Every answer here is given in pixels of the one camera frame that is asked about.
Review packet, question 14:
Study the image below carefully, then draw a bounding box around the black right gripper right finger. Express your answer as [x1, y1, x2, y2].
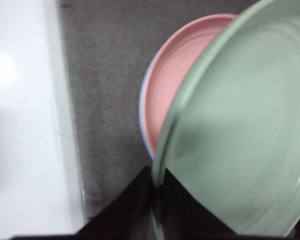
[156, 167, 291, 240]

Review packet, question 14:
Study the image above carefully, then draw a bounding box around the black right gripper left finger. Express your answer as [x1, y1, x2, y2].
[12, 166, 155, 240]

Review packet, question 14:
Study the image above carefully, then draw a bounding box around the blue plate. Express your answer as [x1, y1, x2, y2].
[138, 59, 156, 161]

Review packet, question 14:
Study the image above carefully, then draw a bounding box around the pink plate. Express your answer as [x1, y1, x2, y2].
[141, 13, 238, 157]

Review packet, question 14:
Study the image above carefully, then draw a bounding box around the green plate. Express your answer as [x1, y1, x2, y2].
[151, 0, 300, 238]

